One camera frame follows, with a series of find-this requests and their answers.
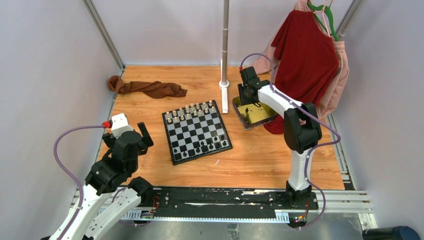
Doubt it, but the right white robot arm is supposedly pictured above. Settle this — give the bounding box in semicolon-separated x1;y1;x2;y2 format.
237;67;322;209

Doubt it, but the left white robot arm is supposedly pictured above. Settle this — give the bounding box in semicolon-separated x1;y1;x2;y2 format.
46;120;154;240

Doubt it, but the metal pole with base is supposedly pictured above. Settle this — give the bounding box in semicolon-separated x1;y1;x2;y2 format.
219;0;230;114

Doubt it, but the gold metal tin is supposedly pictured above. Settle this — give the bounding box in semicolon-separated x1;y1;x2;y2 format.
232;96;278;131

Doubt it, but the pink garment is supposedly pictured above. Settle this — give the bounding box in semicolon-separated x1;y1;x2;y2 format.
251;0;350;115

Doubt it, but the brown cloth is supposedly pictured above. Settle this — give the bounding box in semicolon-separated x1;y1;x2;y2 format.
107;75;188;99

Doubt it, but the black white chessboard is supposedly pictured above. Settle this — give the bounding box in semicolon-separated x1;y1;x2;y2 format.
161;100;233;166

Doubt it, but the red shirt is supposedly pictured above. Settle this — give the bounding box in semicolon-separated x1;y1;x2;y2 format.
263;9;340;135

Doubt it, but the green hanger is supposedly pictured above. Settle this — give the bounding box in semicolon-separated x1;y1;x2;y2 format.
307;0;339;42

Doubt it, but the dark blue object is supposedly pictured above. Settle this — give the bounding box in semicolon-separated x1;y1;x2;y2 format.
362;226;421;240

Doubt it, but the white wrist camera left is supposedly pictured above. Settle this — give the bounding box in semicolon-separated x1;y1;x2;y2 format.
111;113;134;139

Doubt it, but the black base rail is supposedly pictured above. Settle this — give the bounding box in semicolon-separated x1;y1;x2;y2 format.
154;187;319;220

